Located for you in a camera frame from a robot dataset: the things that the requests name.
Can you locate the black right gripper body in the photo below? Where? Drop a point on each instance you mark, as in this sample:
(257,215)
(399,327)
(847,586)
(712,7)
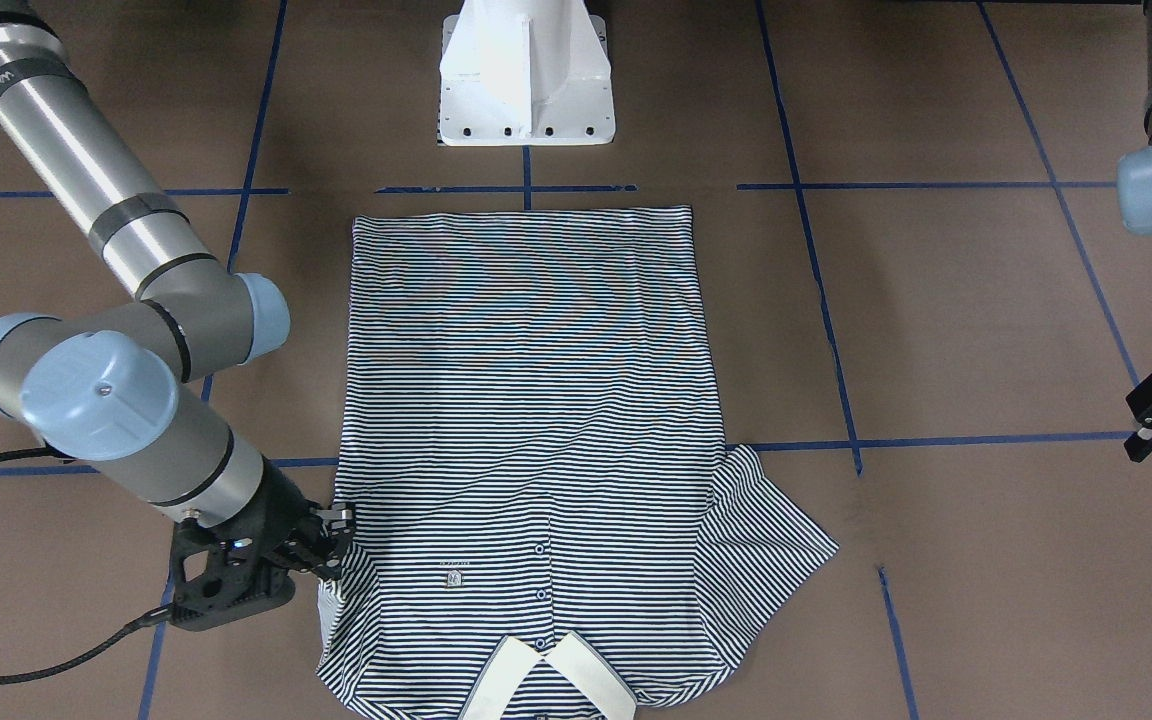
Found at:
(285,511)

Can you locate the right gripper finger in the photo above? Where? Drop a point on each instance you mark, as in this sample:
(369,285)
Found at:
(339,524)

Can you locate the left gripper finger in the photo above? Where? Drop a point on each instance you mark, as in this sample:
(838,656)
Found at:
(1138,446)

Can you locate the navy white striped polo shirt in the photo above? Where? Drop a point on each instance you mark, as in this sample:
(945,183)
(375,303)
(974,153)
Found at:
(549,522)

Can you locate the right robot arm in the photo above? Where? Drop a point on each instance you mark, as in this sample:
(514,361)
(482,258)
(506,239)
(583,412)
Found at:
(111,388)

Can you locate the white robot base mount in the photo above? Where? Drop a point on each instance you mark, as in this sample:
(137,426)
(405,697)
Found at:
(525,73)

